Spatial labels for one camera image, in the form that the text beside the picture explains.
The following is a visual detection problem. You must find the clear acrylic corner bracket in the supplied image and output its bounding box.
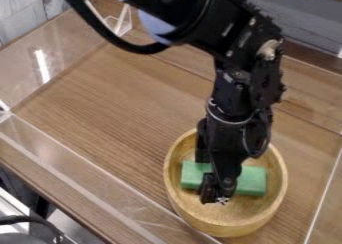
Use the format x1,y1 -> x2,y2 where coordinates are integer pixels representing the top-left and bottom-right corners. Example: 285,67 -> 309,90
85,0 -> 133,37

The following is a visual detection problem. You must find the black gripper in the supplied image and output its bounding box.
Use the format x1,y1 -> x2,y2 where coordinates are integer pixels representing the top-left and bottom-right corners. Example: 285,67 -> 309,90
196,99 -> 273,204

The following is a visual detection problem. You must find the clear acrylic tray wall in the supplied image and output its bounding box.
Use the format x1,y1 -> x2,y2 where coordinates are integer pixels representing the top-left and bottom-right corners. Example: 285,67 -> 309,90
0,101 -> 221,244

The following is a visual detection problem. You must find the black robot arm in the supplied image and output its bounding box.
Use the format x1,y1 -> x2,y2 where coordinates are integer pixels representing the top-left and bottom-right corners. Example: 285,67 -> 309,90
66,0 -> 287,204

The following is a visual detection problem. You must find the brown wooden bowl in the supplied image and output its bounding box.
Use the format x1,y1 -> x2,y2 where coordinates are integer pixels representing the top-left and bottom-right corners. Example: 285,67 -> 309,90
164,129 -> 289,238

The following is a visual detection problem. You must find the black cable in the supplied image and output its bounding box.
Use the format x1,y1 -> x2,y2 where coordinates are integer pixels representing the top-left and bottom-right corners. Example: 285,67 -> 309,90
0,215 -> 66,244

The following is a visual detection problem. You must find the green rectangular block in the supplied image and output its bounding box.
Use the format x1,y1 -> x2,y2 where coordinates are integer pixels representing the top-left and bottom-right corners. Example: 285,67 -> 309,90
181,160 -> 268,197

